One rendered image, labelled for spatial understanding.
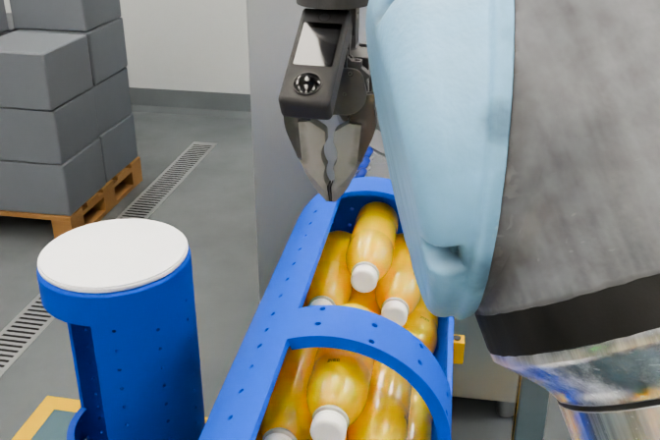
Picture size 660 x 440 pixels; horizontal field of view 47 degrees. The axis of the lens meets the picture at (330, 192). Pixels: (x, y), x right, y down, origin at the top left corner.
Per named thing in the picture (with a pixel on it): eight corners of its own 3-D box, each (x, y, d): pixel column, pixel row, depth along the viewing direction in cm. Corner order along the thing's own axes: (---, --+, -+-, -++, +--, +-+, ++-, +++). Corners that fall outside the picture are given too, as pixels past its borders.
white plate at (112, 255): (118, 206, 163) (119, 211, 163) (5, 260, 142) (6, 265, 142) (217, 240, 149) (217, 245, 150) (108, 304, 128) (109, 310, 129)
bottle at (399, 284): (400, 276, 133) (391, 338, 116) (375, 247, 131) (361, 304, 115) (433, 255, 130) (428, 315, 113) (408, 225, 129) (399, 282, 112)
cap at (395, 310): (393, 325, 115) (391, 331, 114) (376, 306, 114) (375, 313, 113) (413, 312, 114) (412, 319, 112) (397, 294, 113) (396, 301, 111)
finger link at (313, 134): (338, 183, 83) (338, 101, 79) (329, 205, 78) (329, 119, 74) (309, 181, 84) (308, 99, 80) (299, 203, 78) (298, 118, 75)
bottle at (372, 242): (359, 197, 128) (345, 249, 112) (402, 205, 128) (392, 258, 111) (354, 234, 131) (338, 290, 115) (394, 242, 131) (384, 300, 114)
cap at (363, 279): (354, 260, 112) (353, 266, 111) (380, 265, 112) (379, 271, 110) (350, 283, 114) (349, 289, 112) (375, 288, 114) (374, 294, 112)
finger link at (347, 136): (366, 185, 83) (368, 102, 79) (359, 207, 78) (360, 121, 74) (338, 183, 83) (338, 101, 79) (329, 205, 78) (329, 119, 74)
